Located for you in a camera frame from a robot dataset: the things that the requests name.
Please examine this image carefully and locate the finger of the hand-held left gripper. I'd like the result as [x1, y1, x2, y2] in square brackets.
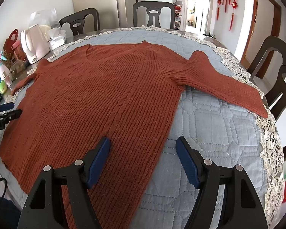
[0, 103, 15, 113]
[0, 110, 23, 124]

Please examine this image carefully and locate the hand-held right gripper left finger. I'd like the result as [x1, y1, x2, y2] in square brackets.
[17, 136, 111, 229]

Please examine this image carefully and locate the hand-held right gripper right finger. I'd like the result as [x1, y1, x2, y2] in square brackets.
[176, 136, 268, 229]

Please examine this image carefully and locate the rust knit sweater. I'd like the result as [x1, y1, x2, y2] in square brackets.
[0, 41, 268, 229]

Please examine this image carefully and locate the white pink lotion bottle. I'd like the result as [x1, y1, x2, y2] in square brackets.
[0, 55, 11, 81]

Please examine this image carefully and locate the glass jar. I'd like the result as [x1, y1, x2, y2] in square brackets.
[11, 61, 27, 80]

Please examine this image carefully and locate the blue quilted lace-trimmed mat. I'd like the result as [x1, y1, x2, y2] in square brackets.
[0, 25, 285, 229]

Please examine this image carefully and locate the pink printed box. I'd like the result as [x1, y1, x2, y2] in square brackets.
[11, 42, 27, 63]

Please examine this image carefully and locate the red gift bag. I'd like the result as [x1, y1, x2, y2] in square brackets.
[3, 29, 23, 60]

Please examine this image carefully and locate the white tissue box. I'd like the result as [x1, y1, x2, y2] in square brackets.
[48, 27, 67, 51]

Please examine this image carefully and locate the cream round container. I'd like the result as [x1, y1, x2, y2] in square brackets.
[40, 25, 51, 41]

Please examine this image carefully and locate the person's dark clothing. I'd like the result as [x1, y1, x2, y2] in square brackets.
[0, 196, 22, 229]

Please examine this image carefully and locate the clear plastic bag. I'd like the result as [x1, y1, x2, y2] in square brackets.
[29, 8, 60, 29]

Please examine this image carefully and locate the dark dining chair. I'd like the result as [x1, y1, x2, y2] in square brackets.
[58, 8, 100, 35]
[247, 36, 286, 81]
[264, 64, 286, 163]
[133, 1, 175, 30]

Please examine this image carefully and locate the beige refrigerator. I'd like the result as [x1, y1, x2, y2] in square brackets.
[73, 0, 139, 30]

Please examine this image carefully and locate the shoe rack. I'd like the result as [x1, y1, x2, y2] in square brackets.
[174, 1, 183, 30]

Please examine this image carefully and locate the brown wooden door frame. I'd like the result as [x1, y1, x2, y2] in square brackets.
[241, 0, 283, 65]

